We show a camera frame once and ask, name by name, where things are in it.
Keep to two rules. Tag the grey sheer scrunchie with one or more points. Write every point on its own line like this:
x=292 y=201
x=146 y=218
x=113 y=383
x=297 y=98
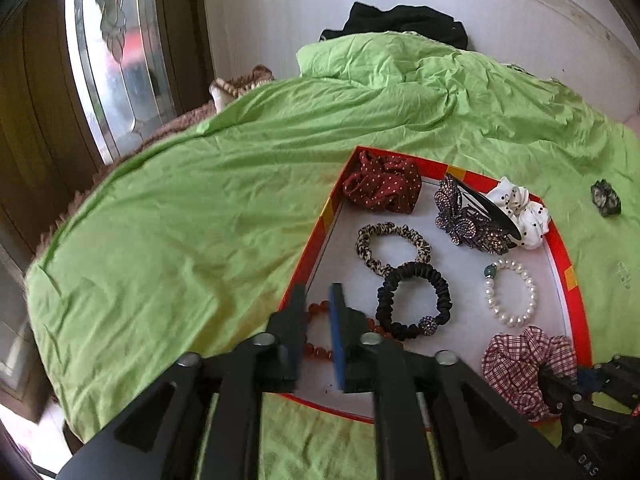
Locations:
x=605 y=198

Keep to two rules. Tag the white dotted scrunchie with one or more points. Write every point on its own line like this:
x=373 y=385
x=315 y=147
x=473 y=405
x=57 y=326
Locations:
x=530 y=217

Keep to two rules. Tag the red dotted scrunchie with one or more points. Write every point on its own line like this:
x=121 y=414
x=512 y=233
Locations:
x=384 y=183

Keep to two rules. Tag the black hair claw clip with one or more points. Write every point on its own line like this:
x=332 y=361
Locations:
x=489 y=208

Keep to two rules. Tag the black garment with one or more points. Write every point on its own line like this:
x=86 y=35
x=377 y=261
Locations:
x=423 y=20

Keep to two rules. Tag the red jewelry tray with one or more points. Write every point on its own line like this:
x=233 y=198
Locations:
x=329 y=256

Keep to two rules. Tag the stained glass window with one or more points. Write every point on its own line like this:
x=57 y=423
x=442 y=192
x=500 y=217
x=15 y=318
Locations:
x=119 y=71

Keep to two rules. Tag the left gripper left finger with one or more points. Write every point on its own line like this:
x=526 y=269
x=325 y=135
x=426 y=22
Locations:
x=201 y=417

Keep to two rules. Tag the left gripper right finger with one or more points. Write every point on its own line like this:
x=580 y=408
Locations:
x=434 y=417

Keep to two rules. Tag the rhinestone butterfly hair clip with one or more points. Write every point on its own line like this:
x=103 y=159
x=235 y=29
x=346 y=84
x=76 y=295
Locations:
x=466 y=224

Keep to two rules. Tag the pink plaid scrunchie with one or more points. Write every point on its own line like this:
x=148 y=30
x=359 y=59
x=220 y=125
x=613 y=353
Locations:
x=512 y=363

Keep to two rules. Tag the green bed sheet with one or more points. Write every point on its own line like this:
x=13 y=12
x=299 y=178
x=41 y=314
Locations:
x=189 y=245

